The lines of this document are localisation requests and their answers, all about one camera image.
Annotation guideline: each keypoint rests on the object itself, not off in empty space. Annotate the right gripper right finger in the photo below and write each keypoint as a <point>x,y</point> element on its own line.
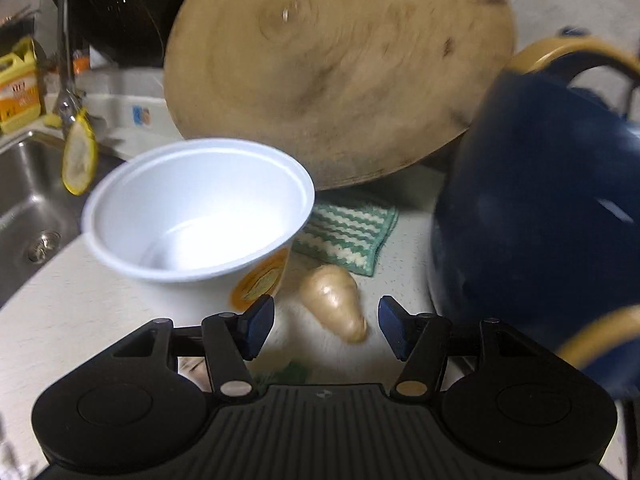
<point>421,342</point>

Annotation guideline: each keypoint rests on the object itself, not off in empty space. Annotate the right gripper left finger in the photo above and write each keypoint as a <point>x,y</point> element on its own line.
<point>230,340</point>

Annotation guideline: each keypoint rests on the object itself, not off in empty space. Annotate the white paper bowl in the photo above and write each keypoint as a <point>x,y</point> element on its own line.
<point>202,226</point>

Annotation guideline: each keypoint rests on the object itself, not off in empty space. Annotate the long green wrapper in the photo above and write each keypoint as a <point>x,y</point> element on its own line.
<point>294,373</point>

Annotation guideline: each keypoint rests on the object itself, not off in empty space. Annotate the garlic bulb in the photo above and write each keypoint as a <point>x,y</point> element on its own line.
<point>332,296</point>

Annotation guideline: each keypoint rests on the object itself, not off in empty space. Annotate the green white knitted cloth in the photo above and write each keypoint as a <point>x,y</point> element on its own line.
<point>349,235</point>

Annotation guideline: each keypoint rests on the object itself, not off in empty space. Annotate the blue rice cooker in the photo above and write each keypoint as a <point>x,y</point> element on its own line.
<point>538,220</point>

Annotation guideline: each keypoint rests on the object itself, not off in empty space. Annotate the stainless steel sink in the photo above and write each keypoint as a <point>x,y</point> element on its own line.
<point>39,217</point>

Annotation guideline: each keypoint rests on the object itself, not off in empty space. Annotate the yellow mesh sink strainer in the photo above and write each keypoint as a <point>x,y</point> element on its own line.
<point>80,155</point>

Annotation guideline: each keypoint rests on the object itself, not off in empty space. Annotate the round wooden cutting board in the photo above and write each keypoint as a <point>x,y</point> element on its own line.
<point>353,89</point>

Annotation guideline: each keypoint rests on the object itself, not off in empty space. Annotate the yellow detergent bottle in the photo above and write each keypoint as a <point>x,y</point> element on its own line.
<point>20,102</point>

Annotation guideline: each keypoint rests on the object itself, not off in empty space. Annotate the black colander pan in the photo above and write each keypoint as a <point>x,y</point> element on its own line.
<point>128,32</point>

